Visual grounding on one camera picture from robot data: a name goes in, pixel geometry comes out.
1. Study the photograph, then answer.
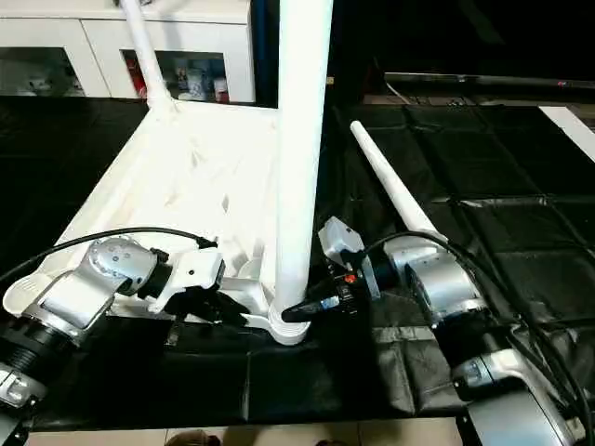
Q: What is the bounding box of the white plastic table leg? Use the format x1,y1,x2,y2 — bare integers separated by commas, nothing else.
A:
349,120,450,243
115,0,179,116
272,0,336,322

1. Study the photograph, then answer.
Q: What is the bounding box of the white plastic table top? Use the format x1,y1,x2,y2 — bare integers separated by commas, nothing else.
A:
2,99,313,348

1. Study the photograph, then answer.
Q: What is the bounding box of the dark left robot foot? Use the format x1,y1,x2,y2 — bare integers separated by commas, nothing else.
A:
165,429,225,446

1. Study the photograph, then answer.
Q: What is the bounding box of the black work mat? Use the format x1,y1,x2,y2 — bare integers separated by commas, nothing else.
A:
0,95,595,431

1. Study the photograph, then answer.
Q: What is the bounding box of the red white package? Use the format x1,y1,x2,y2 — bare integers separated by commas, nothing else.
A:
125,59,141,95

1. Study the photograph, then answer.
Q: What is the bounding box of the dark blue black cabinet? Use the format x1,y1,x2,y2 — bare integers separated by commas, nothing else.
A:
250,0,388,107

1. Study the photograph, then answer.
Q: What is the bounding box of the white board strip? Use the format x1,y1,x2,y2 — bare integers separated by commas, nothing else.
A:
538,105,595,164

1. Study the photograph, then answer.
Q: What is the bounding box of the black television screen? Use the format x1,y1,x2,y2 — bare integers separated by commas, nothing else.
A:
383,0,595,95

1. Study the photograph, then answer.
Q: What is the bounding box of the white glass-door cabinet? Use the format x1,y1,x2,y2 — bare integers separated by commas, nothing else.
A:
0,0,258,104

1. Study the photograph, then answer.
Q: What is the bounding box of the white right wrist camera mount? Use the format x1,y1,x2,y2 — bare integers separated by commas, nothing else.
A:
318,216,381,302

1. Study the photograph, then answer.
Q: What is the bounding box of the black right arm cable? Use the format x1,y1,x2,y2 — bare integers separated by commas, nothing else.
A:
357,230,595,446

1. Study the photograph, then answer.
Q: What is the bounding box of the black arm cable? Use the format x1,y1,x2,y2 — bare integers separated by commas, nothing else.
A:
357,230,595,446
0,226,218,285

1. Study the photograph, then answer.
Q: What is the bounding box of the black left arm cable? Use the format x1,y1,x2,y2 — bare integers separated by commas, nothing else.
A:
0,226,218,285

